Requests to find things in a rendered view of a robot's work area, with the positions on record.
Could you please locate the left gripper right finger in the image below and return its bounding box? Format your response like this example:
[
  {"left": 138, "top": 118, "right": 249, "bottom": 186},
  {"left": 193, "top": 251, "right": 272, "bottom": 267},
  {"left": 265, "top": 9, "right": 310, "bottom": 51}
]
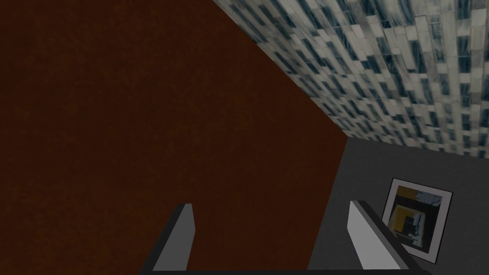
[{"left": 347, "top": 200, "right": 432, "bottom": 273}]

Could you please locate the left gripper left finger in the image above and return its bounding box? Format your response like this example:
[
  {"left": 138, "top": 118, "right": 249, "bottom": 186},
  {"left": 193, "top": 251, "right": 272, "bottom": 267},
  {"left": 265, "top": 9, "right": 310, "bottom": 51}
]
[{"left": 139, "top": 203, "right": 196, "bottom": 273}]

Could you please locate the white framed abstract wall picture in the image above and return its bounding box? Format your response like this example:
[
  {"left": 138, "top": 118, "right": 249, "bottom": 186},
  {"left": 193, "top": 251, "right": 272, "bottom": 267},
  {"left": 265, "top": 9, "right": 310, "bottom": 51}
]
[{"left": 381, "top": 177, "right": 454, "bottom": 265}]

